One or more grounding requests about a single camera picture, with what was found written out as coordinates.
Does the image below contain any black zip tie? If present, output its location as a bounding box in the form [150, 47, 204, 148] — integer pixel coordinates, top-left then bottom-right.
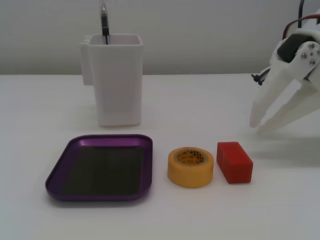
[250, 69, 271, 87]

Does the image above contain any red rectangular block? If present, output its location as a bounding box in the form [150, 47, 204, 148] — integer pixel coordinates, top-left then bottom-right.
[216, 141, 254, 185]

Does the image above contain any black pen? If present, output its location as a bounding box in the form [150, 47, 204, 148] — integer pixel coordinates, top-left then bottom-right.
[100, 0, 111, 46]

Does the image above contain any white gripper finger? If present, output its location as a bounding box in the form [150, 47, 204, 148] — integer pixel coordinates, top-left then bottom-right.
[258, 74, 320, 135]
[250, 41, 320, 129]

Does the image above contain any red white servo wire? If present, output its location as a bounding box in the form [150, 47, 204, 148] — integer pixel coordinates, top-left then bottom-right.
[282, 14, 320, 41]

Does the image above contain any thin black servo cable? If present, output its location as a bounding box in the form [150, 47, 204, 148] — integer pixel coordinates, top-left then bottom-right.
[298, 0, 306, 29]

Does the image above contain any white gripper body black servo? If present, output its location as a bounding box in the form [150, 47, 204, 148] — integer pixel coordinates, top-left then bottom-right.
[276, 29, 320, 64]

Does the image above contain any yellow tape roll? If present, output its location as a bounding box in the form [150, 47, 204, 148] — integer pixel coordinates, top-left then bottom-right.
[167, 146, 215, 189]

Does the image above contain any purple metal tray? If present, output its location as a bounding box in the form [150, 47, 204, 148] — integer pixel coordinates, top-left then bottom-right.
[45, 134, 154, 202]

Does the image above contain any white plastic pen holder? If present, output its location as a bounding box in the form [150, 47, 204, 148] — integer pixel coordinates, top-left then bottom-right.
[79, 33, 145, 128]

